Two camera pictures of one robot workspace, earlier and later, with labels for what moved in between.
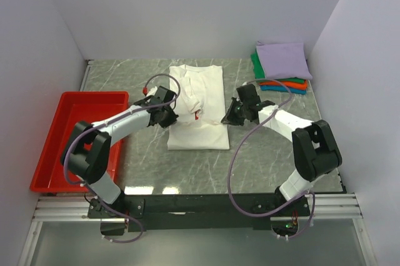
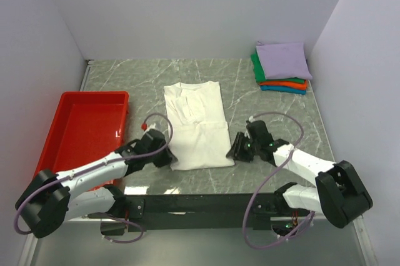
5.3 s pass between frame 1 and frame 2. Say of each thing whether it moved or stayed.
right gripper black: moved
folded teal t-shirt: stayed
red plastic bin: stayed
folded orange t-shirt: stayed
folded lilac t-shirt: stayed
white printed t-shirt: moved
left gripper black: moved
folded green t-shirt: stayed
